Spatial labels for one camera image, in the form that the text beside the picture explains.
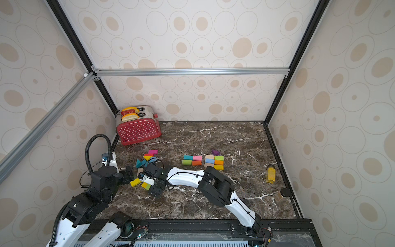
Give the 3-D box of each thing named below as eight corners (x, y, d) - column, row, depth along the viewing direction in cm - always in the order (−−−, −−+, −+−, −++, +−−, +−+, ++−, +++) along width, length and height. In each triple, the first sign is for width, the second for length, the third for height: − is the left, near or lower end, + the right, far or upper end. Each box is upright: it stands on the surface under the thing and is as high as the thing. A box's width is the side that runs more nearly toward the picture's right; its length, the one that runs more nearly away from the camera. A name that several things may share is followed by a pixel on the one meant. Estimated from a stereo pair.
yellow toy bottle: (265, 181, 91) (267, 179, 88) (266, 167, 98) (268, 164, 94) (273, 184, 90) (275, 181, 87) (273, 169, 97) (276, 166, 94)
